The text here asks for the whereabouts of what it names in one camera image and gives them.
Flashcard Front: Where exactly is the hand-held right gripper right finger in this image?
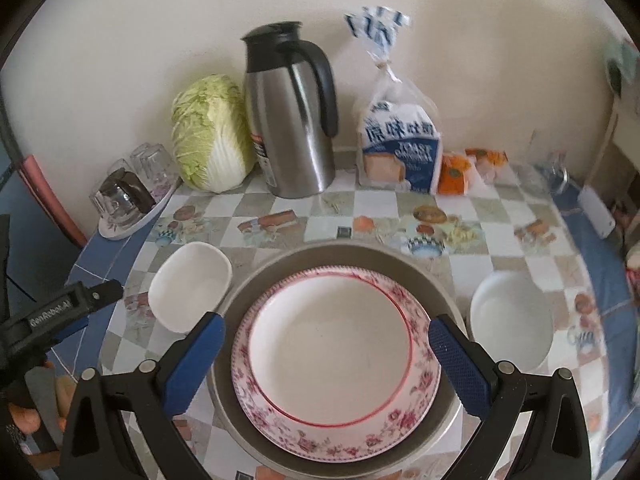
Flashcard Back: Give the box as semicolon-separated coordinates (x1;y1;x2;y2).
427;315;593;480

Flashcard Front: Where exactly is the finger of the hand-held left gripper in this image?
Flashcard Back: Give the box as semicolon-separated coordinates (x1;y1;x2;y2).
47;280;124;347

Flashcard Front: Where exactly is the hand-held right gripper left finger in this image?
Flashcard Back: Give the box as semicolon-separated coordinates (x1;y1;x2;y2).
59;311;227;480

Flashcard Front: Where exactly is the plain white small bowl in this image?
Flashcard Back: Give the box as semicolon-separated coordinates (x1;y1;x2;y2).
470;271;555;373

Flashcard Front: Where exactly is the white square bowl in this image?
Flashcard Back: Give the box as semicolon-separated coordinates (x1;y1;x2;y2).
148;241;233;334

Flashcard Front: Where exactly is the floral rimmed plate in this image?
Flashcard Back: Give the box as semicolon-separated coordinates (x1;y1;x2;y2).
231;265;442;463

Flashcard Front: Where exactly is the large stainless steel basin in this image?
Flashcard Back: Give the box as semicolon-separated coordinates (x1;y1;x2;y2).
206;241;468;476

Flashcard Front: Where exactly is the person's left hand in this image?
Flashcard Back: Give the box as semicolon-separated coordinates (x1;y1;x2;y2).
10;375;77;436

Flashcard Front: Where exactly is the floral oval tray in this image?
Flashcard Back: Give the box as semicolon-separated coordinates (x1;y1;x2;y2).
97;176;182;242

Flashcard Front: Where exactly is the pink curved bar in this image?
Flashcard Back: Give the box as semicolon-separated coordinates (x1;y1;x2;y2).
19;156;87;249

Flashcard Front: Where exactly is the blue board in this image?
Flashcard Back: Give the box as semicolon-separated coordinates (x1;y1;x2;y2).
0;152;31;281

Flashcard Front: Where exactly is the napa cabbage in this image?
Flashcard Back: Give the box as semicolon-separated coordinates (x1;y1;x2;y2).
171;74;257;192

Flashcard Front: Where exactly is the orange snack packet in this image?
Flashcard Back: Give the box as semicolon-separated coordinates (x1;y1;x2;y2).
439;152;474;196
465;147;509;183

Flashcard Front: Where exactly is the white rectangular device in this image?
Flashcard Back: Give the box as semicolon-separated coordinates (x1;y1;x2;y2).
579;187;615;239

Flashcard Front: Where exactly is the clear glass jar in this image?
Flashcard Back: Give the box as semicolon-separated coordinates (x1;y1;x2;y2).
529;130;571;196

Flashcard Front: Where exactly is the bagged sliced bread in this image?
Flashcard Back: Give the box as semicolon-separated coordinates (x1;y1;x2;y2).
344;6;443;196

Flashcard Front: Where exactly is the stainless steel thermos jug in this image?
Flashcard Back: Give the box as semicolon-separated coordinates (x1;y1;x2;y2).
241;21;340;199

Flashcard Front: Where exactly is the glass teapot with dark handle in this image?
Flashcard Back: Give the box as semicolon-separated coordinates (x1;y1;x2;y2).
97;170;157;226

